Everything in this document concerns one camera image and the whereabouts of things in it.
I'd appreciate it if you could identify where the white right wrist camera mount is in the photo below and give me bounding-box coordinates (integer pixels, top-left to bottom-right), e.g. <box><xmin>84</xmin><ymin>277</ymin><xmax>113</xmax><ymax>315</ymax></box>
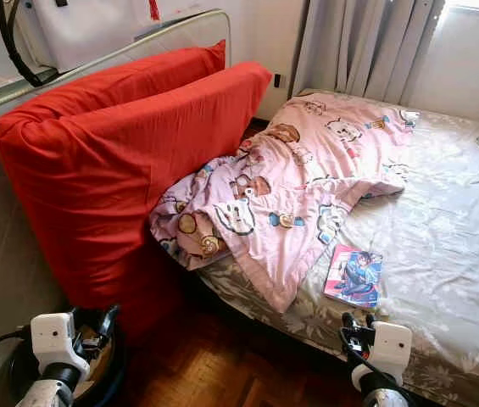
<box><xmin>373</xmin><ymin>321</ymin><xmax>414</xmax><ymax>378</ymax></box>

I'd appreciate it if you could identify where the colourful comic book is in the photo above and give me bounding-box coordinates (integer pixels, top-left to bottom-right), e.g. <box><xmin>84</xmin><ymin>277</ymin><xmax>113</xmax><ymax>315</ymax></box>
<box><xmin>324</xmin><ymin>244</ymin><xmax>384</xmax><ymax>308</ymax></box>

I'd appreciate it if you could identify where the black hoop strap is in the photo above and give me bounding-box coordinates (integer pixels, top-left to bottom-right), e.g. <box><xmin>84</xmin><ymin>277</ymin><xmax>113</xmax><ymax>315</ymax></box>
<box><xmin>0</xmin><ymin>0</ymin><xmax>60</xmax><ymax>87</ymax></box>

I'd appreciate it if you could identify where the pink cartoon print blanket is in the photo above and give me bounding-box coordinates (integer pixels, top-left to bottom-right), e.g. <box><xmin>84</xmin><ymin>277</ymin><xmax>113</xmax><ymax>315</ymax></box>
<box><xmin>150</xmin><ymin>93</ymin><xmax>420</xmax><ymax>315</ymax></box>

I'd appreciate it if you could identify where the white hanging bag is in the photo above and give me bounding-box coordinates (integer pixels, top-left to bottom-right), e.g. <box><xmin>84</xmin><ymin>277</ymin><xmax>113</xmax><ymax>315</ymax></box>
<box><xmin>19</xmin><ymin>0</ymin><xmax>155</xmax><ymax>70</ymax></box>

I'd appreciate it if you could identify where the bed with beige floral sheet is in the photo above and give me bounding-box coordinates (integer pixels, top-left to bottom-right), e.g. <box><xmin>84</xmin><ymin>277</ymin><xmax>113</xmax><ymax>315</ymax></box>
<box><xmin>197</xmin><ymin>87</ymin><xmax>479</xmax><ymax>407</ymax></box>

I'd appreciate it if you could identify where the black round trash bin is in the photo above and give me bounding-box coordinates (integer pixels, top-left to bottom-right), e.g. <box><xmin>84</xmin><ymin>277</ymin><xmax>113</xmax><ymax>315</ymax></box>
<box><xmin>10</xmin><ymin>307</ymin><xmax>126</xmax><ymax>407</ymax></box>

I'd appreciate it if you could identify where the grey curtain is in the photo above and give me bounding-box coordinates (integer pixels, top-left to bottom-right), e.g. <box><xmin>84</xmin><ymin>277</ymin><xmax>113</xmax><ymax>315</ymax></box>
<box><xmin>292</xmin><ymin>0</ymin><xmax>448</xmax><ymax>104</ymax></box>

